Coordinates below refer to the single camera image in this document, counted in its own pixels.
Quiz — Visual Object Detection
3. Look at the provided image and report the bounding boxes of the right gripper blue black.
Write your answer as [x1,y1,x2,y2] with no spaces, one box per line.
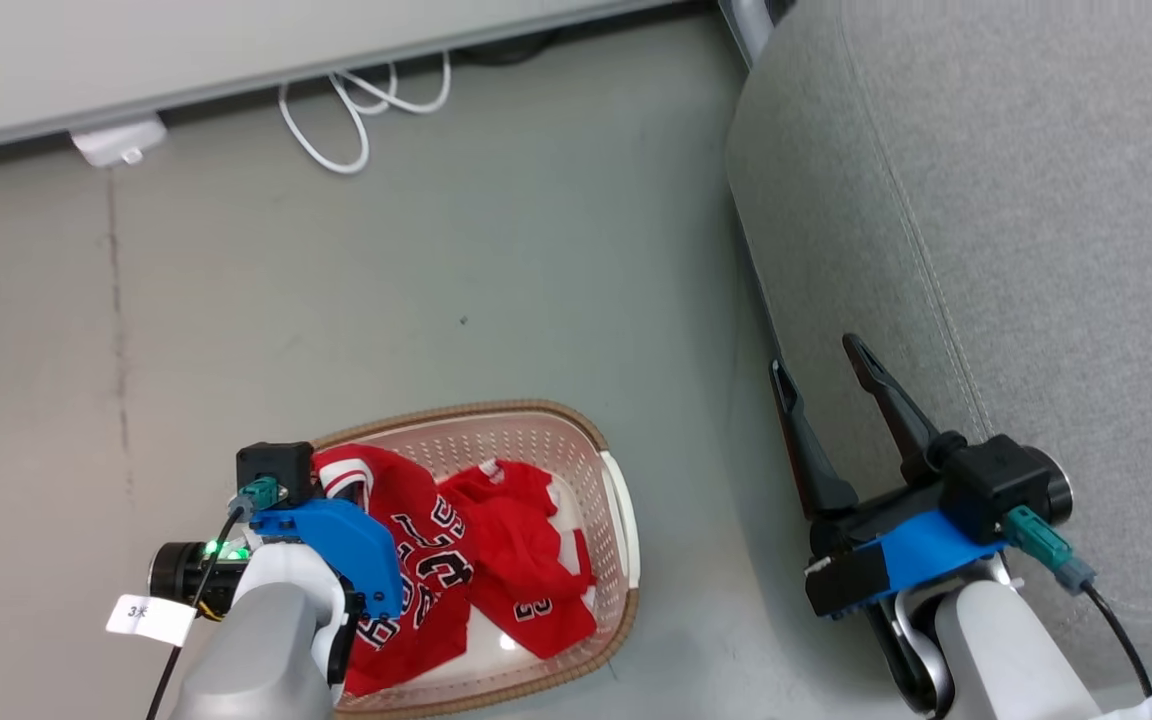
[770,333,1009,621]

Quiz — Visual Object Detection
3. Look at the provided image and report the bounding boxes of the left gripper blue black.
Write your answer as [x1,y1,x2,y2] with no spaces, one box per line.
[250,497,405,693]

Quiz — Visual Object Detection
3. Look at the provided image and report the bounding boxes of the red jersey with large lettering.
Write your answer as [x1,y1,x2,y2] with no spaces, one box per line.
[314,443,483,699]

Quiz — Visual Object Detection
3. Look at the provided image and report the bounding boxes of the red basketball shorts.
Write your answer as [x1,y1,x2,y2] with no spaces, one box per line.
[436,459,600,661]

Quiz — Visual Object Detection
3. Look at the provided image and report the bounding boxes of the cream perforated laundry basket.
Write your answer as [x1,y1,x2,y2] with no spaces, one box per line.
[310,399,643,720]

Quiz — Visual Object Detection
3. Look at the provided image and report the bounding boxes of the white paper tag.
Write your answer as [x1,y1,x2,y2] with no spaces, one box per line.
[105,593,198,647]

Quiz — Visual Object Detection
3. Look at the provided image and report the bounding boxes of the grey fabric sofa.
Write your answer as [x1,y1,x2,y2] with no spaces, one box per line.
[725,0,1152,703]

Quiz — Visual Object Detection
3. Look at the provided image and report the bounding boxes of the white power adapter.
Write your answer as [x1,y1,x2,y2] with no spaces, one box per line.
[68,114,170,170]

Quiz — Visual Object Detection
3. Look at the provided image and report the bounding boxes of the white partition panel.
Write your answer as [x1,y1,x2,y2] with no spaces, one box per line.
[0,0,682,159]

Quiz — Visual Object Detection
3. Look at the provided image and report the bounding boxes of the left teal cable connector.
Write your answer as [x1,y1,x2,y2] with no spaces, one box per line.
[229,477,283,522]

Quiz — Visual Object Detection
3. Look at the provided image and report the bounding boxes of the teal cable connector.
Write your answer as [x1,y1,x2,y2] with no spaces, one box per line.
[229,477,283,522]
[1000,504,1098,595]

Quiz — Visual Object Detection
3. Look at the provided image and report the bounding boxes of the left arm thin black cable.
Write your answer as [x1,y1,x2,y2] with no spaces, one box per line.
[144,508,247,720]

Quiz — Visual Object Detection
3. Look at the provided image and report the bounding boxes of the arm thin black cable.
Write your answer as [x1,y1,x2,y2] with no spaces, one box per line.
[1080,584,1152,703]
[144,508,247,720]

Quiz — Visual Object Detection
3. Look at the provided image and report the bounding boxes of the right teal cable connector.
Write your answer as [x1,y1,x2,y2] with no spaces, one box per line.
[1000,504,1098,595]

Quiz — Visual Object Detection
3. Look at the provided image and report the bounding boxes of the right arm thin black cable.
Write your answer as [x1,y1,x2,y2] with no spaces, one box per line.
[1080,584,1152,703]

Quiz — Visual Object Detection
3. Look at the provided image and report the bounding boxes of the white looped floor cable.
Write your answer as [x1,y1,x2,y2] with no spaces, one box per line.
[277,52,454,177]

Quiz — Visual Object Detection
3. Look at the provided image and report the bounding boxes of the grey metal partition post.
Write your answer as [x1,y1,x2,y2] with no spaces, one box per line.
[717,0,799,68]

